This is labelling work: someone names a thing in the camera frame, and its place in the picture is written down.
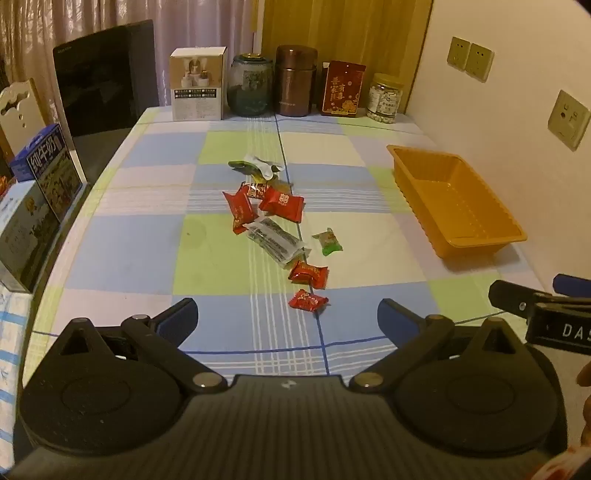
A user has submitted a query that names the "blue milk carton box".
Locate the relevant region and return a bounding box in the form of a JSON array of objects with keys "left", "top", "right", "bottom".
[{"left": 10, "top": 124, "right": 85, "bottom": 223}]

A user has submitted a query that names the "red wrapped candy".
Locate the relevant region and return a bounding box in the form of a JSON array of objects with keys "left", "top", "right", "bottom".
[
  {"left": 288, "top": 289, "right": 329, "bottom": 314},
  {"left": 288, "top": 261, "right": 330, "bottom": 289}
]

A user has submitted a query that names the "black monitor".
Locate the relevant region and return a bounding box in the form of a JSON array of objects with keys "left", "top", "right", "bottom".
[{"left": 52, "top": 20, "right": 160, "bottom": 139}]

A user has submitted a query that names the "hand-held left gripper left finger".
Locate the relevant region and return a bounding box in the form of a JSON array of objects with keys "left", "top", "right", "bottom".
[{"left": 46, "top": 298, "right": 228, "bottom": 394}]

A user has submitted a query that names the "clear plastic nut jar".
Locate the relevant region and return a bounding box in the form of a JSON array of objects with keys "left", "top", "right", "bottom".
[{"left": 366, "top": 73, "right": 404, "bottom": 125}]

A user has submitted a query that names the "brown metal canister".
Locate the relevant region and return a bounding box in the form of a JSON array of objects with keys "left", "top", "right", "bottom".
[{"left": 275, "top": 45, "right": 318, "bottom": 117}]

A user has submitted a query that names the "checked tablecloth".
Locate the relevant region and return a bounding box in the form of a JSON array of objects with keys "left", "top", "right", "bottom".
[{"left": 32, "top": 108, "right": 559, "bottom": 370}]

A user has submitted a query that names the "red packet white emblem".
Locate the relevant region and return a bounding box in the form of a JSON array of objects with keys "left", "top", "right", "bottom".
[{"left": 259, "top": 187, "right": 305, "bottom": 223}]

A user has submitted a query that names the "clear packet dark snack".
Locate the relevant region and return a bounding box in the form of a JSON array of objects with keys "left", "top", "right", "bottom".
[{"left": 245, "top": 217, "right": 312, "bottom": 271}]

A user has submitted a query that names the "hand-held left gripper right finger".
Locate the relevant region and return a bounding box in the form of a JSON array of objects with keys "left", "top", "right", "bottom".
[{"left": 347, "top": 299, "right": 536, "bottom": 394}]

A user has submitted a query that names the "pink curtain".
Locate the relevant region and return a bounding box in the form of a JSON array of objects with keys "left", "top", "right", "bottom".
[{"left": 0, "top": 0, "right": 266, "bottom": 121}]

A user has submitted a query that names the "beige wall socket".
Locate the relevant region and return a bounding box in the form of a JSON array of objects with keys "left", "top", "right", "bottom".
[
  {"left": 547, "top": 89, "right": 591, "bottom": 151},
  {"left": 464, "top": 43, "right": 495, "bottom": 83},
  {"left": 446, "top": 36, "right": 471, "bottom": 70}
]

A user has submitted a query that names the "green glass jar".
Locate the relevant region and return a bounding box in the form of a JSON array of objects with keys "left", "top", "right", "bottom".
[{"left": 227, "top": 53, "right": 277, "bottom": 119}]

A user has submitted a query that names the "green wrapped candy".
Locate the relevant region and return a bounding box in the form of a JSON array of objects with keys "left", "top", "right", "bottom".
[{"left": 312, "top": 227, "right": 344, "bottom": 256}]

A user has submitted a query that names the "plain red snack packet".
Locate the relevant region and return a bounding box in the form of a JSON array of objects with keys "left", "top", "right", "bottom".
[{"left": 223, "top": 185, "right": 257, "bottom": 227}]

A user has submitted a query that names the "yellow curtain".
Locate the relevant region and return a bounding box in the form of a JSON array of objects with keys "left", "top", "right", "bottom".
[{"left": 261, "top": 0, "right": 435, "bottom": 116}]

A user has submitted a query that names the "person's right hand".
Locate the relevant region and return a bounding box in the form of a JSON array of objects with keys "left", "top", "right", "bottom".
[{"left": 576, "top": 364, "right": 591, "bottom": 444}]

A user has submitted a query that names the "orange plastic tray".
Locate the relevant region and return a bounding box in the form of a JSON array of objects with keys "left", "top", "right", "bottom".
[{"left": 387, "top": 145, "right": 528, "bottom": 259}]

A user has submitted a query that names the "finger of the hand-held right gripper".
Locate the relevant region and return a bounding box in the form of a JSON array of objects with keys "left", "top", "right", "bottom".
[
  {"left": 553, "top": 273, "right": 591, "bottom": 296},
  {"left": 488, "top": 279, "right": 561, "bottom": 319}
]

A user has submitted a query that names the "white blue box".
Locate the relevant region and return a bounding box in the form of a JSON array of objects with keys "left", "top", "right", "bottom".
[{"left": 0, "top": 180, "right": 62, "bottom": 292}]

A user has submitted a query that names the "green white snack packet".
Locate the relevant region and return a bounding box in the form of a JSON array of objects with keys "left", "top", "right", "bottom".
[{"left": 228, "top": 154, "right": 286, "bottom": 182}]

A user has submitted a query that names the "white product box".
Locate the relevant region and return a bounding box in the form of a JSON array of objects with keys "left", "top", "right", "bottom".
[{"left": 169, "top": 46, "right": 229, "bottom": 122}]

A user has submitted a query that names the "red tin box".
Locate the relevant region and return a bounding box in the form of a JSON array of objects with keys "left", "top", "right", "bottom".
[{"left": 320, "top": 60, "right": 367, "bottom": 119}]

